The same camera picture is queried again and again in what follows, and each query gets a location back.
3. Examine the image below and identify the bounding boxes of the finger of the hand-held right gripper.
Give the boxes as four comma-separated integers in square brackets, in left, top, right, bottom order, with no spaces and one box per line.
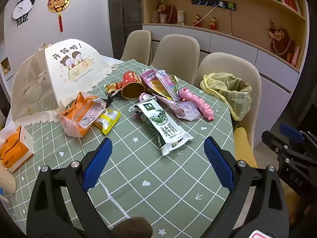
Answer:
[279,123,317,144]
[262,130,317,164]

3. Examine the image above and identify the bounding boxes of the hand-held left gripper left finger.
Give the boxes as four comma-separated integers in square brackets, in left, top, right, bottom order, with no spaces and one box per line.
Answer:
[27,137,113,238]

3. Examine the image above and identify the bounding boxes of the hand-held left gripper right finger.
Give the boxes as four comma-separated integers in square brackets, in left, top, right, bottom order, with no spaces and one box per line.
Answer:
[198,136,290,238]

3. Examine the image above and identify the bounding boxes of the yellow snack wrapper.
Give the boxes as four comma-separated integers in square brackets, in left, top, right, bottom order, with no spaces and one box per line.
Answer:
[93,109,122,135]

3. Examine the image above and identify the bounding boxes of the orange snack bag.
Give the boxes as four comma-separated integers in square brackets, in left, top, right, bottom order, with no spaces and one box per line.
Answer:
[61,92,107,138]

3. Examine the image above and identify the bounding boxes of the transparent pink plastic bag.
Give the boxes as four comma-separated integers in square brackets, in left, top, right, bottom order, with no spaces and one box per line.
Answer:
[152,93,201,121]

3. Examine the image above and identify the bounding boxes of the yellow trash bag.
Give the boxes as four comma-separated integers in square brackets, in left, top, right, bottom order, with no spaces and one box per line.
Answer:
[200,72,252,121]

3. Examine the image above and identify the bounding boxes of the white and green milk pouch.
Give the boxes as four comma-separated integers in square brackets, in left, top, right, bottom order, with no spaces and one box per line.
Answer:
[129,100,194,156]

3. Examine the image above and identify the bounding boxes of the gold and red wrapper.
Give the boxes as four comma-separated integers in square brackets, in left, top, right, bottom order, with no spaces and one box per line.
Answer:
[105,82,124,95]

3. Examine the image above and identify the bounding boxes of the red paper cup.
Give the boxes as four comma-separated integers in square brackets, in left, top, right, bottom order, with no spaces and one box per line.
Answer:
[121,71,145,100]

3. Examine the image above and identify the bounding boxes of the clear printed pink wrapper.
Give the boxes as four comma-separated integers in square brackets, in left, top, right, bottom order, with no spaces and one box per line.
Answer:
[156,70,180,102]

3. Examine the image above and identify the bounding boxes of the pink snack bag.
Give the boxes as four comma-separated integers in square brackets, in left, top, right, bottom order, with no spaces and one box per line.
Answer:
[141,69,174,100]

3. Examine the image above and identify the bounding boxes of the yellow seat cushion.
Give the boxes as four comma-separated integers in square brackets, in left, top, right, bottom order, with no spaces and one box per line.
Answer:
[233,126,258,168]

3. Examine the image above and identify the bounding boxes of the green checked tablecloth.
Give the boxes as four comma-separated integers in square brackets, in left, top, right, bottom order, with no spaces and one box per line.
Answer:
[0,59,235,238]

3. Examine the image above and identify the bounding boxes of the pink caterpillar toy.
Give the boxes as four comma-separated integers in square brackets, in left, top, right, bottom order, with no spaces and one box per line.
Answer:
[179,87,215,122]

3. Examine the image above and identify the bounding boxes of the beige dining chairs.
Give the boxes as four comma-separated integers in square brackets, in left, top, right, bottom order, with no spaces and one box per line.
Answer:
[142,24,300,149]

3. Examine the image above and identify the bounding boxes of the pink box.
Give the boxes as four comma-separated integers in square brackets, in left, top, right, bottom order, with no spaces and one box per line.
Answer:
[292,46,300,66]

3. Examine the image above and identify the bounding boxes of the orange and white tissue box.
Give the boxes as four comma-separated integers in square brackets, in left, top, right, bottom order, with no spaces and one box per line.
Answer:
[0,126,35,173]

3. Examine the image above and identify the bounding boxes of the brown bag with pearls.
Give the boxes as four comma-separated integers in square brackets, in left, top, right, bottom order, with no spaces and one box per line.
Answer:
[269,18,296,60]

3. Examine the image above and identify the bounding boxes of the white printed mesh food cover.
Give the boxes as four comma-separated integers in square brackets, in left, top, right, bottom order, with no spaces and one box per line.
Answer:
[10,38,117,126]

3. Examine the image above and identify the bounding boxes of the black power strip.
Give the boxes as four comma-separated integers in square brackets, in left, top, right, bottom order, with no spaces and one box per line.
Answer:
[191,0,236,12]

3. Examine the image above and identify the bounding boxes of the brown bag with flower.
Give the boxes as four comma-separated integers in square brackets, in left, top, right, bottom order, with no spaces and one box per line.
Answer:
[158,4,177,25]

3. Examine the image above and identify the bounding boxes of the wooden wall shelf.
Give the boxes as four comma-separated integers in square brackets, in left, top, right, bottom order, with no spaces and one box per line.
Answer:
[142,0,310,71]

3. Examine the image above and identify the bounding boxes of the black cable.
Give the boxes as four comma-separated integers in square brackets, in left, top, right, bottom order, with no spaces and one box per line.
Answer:
[230,9,242,38]

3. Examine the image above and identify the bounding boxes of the wall niche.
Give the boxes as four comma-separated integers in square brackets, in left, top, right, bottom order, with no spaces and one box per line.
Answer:
[0,57,11,75]

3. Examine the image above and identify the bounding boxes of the white cable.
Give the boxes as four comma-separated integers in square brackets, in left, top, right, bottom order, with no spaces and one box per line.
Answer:
[192,4,221,27]

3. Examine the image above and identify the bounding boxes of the red knot wall ornament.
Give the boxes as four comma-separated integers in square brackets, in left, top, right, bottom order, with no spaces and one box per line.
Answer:
[48,0,71,32]

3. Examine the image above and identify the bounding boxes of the panda wall clock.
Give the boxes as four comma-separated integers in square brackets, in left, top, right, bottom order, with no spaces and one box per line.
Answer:
[12,0,35,28]

